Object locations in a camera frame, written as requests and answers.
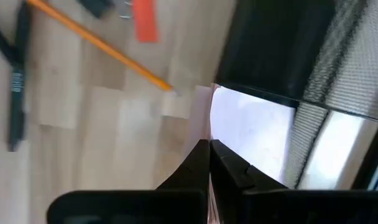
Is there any orange pencil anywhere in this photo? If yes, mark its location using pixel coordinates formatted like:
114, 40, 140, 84
26, 0, 181, 94

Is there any black pen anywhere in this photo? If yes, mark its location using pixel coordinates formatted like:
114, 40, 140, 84
7, 1, 32, 152

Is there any orange eraser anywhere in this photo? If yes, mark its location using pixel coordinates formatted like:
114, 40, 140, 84
132, 0, 160, 44

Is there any black mesh desk organizer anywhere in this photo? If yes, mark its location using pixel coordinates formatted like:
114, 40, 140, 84
215, 0, 378, 191

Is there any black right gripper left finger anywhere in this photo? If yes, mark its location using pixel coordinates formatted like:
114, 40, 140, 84
47, 139, 211, 224

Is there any black binder clip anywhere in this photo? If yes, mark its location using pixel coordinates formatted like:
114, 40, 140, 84
76, 0, 115, 19
118, 0, 134, 19

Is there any pink sticky notes pad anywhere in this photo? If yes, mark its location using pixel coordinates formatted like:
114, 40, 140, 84
185, 83, 297, 224

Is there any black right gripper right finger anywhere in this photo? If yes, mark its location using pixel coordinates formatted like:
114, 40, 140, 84
211, 139, 378, 224

